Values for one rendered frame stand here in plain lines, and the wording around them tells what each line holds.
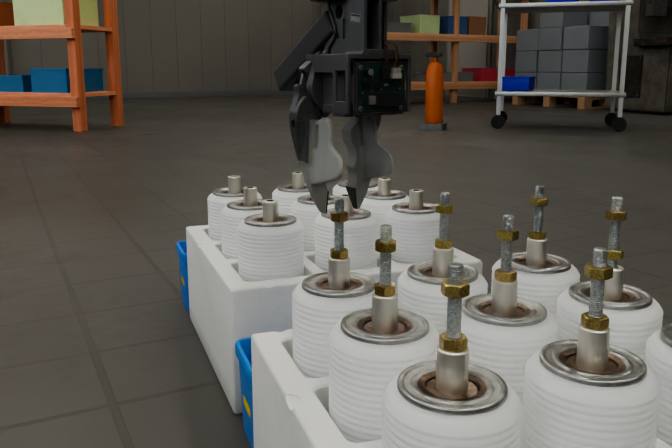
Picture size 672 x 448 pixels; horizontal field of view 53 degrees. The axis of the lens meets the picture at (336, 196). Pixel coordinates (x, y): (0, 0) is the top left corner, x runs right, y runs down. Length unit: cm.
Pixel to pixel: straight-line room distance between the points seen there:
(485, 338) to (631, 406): 14
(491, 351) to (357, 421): 13
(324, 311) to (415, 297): 11
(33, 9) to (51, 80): 53
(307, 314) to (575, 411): 27
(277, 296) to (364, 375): 39
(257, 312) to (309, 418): 36
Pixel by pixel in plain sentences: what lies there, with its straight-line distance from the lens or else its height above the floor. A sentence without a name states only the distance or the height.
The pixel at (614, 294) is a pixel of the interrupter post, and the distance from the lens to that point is 70.
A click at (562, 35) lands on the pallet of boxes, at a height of 83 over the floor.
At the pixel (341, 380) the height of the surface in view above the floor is 22.
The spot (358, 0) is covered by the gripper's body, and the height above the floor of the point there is 53.
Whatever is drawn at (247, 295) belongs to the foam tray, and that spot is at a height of 17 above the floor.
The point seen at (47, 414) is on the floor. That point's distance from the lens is 105.
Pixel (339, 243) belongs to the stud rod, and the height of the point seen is 30.
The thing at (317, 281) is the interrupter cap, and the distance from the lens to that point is 70.
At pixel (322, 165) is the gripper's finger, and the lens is 63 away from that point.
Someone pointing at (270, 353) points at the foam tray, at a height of 18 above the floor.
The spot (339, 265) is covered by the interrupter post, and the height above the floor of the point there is 28.
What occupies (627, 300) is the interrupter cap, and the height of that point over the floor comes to 25.
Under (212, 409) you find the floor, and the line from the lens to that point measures 100.
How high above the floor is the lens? 47
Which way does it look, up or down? 11 degrees down
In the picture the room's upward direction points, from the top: straight up
